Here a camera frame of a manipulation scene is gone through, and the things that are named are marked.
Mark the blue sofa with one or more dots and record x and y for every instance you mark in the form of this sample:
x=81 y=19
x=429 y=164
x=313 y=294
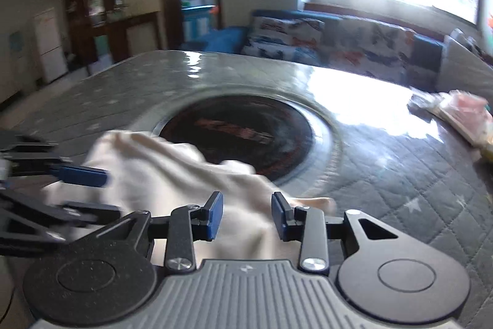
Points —
x=421 y=72

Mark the butterfly print cushion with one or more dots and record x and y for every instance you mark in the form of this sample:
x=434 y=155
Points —
x=371 y=48
x=292 y=40

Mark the right butterfly print cushion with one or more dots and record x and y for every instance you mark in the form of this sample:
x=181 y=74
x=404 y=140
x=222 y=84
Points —
x=371 y=48

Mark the black round induction cooktop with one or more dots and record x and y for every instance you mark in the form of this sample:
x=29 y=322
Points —
x=270 y=135

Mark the cream white garment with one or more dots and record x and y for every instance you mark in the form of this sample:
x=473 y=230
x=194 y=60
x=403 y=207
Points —
x=147 y=172

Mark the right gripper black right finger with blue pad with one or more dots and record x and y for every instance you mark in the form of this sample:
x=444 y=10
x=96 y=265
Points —
x=385 y=274

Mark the white refrigerator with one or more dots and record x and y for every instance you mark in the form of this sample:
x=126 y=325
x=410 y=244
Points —
x=49 y=46

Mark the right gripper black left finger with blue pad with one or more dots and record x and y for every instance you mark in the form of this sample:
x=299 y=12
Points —
x=107 y=275

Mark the grey white pillow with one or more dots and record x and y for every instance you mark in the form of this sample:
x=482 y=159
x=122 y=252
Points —
x=461 y=67

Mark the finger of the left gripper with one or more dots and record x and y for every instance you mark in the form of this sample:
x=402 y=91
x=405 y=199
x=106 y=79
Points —
x=79 y=175
x=90 y=213

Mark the dark wooden display cabinet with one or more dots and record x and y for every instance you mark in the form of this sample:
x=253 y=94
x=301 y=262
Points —
x=98 y=28

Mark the left butterfly print cushion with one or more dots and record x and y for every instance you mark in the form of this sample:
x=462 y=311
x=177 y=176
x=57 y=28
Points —
x=292 y=40

